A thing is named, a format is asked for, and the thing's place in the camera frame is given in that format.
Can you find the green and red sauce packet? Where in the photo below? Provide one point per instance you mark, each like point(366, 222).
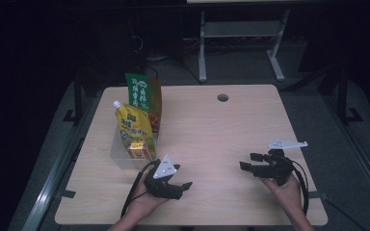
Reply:
point(143, 91)

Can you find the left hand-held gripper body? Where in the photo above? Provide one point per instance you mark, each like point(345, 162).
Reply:
point(162, 187)

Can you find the black metal stand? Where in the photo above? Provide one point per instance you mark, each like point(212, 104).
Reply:
point(343, 96)
point(77, 96)

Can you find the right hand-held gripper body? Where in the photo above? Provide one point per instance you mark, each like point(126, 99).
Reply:
point(276, 168)

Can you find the grey tape strip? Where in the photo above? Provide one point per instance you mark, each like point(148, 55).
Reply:
point(66, 194)
point(316, 195)

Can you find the aluminium rail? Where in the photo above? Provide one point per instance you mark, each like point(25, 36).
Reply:
point(49, 189)
point(359, 154)

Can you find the white metal table frame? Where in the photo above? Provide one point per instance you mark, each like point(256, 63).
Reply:
point(242, 29)

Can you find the person's left hand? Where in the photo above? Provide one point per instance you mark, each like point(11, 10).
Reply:
point(144, 203)

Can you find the yellow spout pouch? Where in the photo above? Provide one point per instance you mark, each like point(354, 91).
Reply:
point(133, 123)

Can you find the person's right hand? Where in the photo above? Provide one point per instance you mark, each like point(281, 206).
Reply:
point(284, 195)

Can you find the clear plastic container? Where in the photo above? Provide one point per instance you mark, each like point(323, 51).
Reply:
point(118, 154)

